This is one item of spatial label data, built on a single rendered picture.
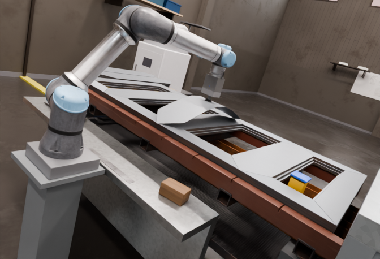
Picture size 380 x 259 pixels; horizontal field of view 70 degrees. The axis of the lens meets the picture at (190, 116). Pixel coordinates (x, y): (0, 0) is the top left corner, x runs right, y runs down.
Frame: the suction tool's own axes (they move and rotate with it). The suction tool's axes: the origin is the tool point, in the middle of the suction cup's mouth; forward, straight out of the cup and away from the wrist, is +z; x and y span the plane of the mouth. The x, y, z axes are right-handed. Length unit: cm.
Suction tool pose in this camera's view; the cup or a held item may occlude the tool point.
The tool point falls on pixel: (207, 103)
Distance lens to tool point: 147.6
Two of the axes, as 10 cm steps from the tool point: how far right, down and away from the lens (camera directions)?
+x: -6.6, 0.0, -7.5
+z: -2.7, 9.3, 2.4
